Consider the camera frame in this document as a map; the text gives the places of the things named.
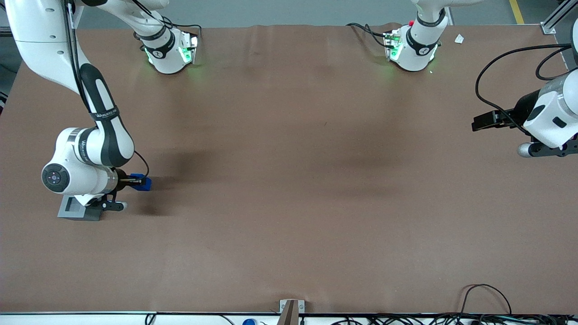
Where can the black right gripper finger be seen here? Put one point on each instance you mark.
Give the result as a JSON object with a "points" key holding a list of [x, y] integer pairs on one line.
{"points": [[137, 179], [137, 183]]}

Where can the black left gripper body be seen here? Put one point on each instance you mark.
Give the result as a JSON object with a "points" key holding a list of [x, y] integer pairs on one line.
{"points": [[524, 108]]}

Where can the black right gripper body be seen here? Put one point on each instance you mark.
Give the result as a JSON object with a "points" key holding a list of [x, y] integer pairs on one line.
{"points": [[122, 179]]}

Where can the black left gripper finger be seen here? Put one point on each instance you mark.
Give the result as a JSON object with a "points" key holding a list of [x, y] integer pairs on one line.
{"points": [[506, 118], [485, 122]]}

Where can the blue plastic part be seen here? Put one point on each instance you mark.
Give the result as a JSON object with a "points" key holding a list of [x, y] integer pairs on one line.
{"points": [[148, 185]]}

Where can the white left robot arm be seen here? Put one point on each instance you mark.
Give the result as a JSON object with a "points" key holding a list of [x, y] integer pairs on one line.
{"points": [[417, 49]]}

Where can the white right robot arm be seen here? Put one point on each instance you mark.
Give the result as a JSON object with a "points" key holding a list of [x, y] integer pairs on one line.
{"points": [[45, 36]]}

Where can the gray square base block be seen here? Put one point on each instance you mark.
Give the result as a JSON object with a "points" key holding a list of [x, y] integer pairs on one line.
{"points": [[67, 215]]}

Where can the white paper scrap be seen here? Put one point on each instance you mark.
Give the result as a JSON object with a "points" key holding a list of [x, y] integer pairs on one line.
{"points": [[459, 39]]}

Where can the yellow floor tape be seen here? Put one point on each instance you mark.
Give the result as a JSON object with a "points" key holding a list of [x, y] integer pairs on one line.
{"points": [[517, 11]]}

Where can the brown table cover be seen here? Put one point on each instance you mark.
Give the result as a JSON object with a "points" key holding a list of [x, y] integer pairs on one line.
{"points": [[289, 189]]}

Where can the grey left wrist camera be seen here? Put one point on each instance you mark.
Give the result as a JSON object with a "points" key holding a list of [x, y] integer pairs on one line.
{"points": [[542, 150]]}

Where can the aluminium frame post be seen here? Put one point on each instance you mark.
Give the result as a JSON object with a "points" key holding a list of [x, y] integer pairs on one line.
{"points": [[553, 20]]}

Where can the metal bracket with brown post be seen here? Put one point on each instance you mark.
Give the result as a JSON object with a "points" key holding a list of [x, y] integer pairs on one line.
{"points": [[291, 309]]}

